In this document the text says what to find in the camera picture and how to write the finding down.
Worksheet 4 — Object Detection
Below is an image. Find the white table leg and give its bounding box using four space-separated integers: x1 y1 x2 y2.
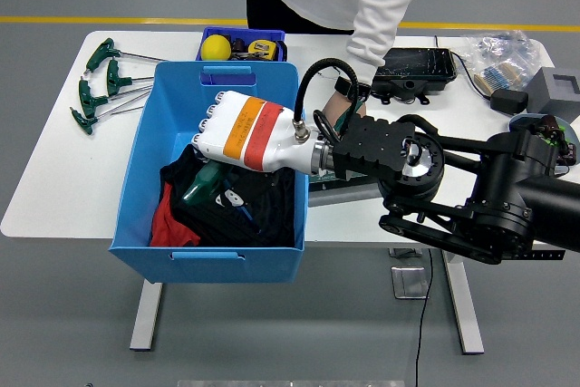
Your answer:
441 250 486 355
130 280 164 352

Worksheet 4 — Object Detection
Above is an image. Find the grey oval parts tray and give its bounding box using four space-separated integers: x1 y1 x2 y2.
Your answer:
507 112 579 175

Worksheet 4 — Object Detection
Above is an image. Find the yellow ball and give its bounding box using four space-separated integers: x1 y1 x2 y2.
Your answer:
200 34 232 61

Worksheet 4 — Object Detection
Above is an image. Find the black floor cable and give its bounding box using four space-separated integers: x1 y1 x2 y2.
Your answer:
414 248 434 387

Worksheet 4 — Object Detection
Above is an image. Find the yellow tape measure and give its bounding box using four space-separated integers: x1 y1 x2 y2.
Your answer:
246 39 277 62

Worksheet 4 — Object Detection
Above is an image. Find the taped resistor strip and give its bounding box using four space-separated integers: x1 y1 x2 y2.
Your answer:
497 63 518 85
473 72 496 93

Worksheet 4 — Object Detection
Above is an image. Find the person's left hand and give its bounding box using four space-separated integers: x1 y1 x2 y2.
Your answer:
320 90 363 130

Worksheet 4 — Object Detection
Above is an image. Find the clear plastic parts bag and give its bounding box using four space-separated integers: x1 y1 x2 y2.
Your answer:
462 29 543 98

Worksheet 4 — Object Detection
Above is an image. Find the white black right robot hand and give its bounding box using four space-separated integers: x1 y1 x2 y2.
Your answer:
189 90 319 214

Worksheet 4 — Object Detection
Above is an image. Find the green grey SATA tool rack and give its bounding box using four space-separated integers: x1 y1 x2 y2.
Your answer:
307 168 382 191

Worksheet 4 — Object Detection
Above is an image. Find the large blue plastic bin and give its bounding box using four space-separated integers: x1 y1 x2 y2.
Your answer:
107 60 310 285

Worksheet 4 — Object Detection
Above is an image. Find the large green T-handle hex key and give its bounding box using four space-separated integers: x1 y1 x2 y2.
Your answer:
181 162 263 235

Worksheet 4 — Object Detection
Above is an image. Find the black plastic case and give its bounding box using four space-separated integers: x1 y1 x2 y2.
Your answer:
370 46 457 106

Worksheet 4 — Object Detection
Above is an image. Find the black cloth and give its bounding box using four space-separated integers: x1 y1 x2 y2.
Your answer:
159 143 296 247

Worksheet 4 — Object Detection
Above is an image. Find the black wristwatch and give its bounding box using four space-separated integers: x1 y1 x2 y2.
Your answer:
333 76 360 99

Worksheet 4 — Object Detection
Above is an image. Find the grey box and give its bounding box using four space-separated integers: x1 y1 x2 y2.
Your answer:
525 65 580 119

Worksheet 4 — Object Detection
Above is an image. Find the black table control panel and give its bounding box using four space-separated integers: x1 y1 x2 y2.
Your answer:
516 249 566 261

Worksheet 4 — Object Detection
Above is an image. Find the black power adapter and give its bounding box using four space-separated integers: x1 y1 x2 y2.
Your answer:
489 89 529 115

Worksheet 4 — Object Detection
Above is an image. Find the small dark blue parts tray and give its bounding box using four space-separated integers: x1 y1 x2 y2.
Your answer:
195 26 287 63

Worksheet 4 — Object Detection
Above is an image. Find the black adapter cord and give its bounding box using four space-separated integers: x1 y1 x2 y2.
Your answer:
433 34 495 99

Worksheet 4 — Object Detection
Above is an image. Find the square metal floor plate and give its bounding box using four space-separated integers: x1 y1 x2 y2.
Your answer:
391 266 430 300

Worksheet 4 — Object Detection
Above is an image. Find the red cloth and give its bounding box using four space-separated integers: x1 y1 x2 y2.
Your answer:
149 182 201 247

